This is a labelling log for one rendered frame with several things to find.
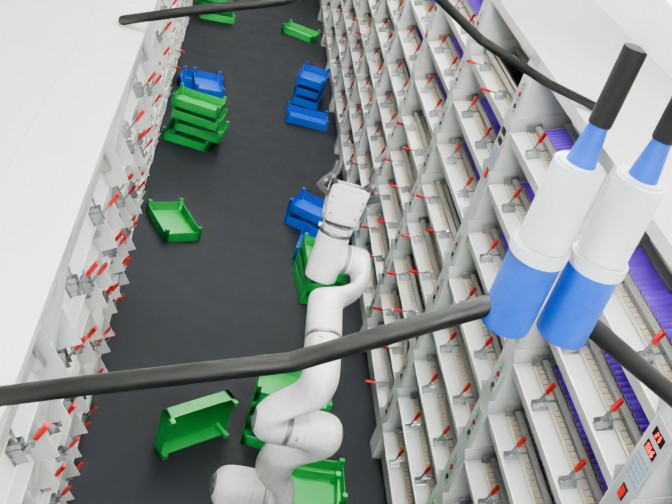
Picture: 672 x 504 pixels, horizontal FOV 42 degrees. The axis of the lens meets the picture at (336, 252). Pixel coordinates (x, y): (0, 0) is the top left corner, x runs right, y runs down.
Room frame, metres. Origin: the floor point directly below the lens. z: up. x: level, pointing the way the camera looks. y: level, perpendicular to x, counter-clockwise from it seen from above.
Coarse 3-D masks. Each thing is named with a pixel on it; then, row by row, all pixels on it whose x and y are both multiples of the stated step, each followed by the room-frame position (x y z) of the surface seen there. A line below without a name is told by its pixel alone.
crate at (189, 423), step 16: (192, 400) 2.49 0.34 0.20; (208, 400) 2.51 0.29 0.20; (224, 400) 2.54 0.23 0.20; (160, 416) 2.39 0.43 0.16; (176, 416) 2.38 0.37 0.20; (192, 416) 2.50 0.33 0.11; (208, 416) 2.56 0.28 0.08; (224, 416) 2.59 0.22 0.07; (160, 432) 2.37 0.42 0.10; (176, 432) 2.45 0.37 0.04; (192, 432) 2.51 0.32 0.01; (208, 432) 2.55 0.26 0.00; (224, 432) 2.56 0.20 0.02; (160, 448) 2.36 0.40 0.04; (176, 448) 2.41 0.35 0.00
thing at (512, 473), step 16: (512, 400) 2.04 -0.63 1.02; (496, 416) 2.02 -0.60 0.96; (512, 416) 2.03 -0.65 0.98; (496, 432) 1.96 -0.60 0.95; (496, 448) 1.91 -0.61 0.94; (512, 448) 1.90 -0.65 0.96; (512, 464) 1.84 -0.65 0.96; (528, 464) 1.85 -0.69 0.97; (512, 480) 1.78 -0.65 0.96; (512, 496) 1.73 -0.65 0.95; (528, 496) 1.73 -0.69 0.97
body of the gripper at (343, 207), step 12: (336, 192) 1.93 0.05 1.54; (348, 192) 1.94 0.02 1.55; (360, 192) 1.95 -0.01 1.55; (324, 204) 1.95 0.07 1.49; (336, 204) 1.93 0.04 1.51; (348, 204) 1.94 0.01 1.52; (360, 204) 1.95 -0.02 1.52; (324, 216) 1.92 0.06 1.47; (336, 216) 1.92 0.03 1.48; (348, 216) 1.93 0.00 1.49; (360, 216) 1.95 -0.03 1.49; (348, 228) 1.92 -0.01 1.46
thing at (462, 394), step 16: (432, 336) 2.67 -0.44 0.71; (448, 336) 2.62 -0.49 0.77; (448, 352) 2.53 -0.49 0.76; (464, 352) 2.51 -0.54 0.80; (448, 368) 2.45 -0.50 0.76; (464, 368) 2.45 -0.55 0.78; (448, 384) 2.37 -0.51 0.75; (464, 384) 2.36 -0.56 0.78; (448, 400) 2.32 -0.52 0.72; (464, 400) 2.28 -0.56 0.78; (464, 416) 2.22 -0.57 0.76
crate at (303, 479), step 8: (296, 472) 2.39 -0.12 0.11; (304, 472) 2.39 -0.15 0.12; (312, 472) 2.39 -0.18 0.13; (320, 472) 2.40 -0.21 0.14; (336, 472) 2.40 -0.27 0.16; (296, 480) 2.37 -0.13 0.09; (304, 480) 2.39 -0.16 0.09; (312, 480) 2.40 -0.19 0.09; (320, 480) 2.41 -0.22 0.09; (328, 480) 2.42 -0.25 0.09; (336, 480) 2.40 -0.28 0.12; (296, 488) 2.35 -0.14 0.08; (304, 488) 2.36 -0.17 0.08; (312, 488) 2.37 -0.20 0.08; (320, 488) 2.38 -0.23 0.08; (328, 488) 2.39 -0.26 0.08; (336, 488) 2.38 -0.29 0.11; (296, 496) 2.32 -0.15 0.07; (304, 496) 2.33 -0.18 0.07; (312, 496) 2.34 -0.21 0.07; (320, 496) 2.35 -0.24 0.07; (328, 496) 2.36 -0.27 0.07; (336, 496) 2.35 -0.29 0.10
